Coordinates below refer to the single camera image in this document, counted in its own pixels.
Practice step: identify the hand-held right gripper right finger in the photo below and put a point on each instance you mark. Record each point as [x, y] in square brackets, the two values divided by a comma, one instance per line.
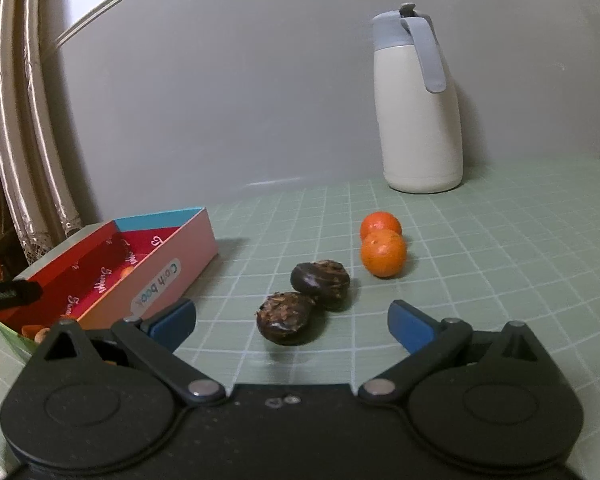
[410, 325]

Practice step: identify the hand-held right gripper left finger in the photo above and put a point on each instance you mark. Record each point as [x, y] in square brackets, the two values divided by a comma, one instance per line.
[172, 322]

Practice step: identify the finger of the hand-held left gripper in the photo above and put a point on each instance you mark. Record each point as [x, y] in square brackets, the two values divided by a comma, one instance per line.
[10, 294]

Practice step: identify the red-orange wrinkled fruit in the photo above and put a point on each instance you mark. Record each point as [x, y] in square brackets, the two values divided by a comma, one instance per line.
[29, 332]

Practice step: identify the colourful cardboard box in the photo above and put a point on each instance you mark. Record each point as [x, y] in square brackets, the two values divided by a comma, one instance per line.
[155, 265]

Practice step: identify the small orange kumquat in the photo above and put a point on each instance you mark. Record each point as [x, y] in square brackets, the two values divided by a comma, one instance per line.
[127, 271]

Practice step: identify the orange mandarin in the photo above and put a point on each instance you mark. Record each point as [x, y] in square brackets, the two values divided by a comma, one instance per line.
[380, 225]
[383, 254]

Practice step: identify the dark brown passion fruit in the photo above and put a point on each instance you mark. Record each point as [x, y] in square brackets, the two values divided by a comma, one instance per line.
[286, 317]
[322, 282]

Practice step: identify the green grid table cover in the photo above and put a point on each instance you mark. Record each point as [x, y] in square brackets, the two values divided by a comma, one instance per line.
[480, 270]

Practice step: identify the beige satin curtain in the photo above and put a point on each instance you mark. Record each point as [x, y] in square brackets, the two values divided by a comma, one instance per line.
[30, 125]

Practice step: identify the white jug with grey lid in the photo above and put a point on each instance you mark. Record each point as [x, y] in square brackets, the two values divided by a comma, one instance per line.
[420, 120]

